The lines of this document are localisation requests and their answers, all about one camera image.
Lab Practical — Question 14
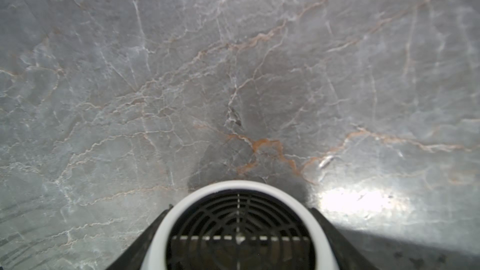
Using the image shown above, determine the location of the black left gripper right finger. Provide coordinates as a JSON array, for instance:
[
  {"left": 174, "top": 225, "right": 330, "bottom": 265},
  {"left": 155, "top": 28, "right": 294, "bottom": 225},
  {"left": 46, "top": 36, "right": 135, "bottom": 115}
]
[{"left": 309, "top": 207, "right": 378, "bottom": 270}]

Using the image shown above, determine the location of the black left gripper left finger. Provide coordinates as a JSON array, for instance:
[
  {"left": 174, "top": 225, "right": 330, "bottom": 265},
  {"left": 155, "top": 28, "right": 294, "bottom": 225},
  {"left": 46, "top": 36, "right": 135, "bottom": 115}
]
[{"left": 106, "top": 206, "right": 173, "bottom": 270}]

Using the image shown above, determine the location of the white hair dryer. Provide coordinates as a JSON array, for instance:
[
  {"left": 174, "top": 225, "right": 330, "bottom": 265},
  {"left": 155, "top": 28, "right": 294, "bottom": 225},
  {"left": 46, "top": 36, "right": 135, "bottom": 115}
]
[{"left": 141, "top": 180, "right": 340, "bottom": 270}]

